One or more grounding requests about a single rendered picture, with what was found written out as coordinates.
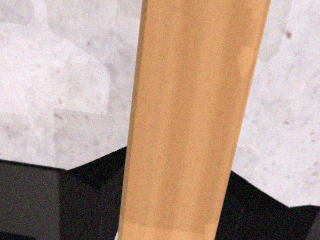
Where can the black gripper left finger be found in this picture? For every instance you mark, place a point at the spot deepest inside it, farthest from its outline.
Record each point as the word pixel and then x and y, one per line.
pixel 49 203

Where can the light wooden board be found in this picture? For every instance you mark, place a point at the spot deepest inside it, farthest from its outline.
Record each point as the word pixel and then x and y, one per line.
pixel 194 68

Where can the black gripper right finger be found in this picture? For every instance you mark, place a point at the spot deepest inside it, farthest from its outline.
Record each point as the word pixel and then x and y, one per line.
pixel 250 214

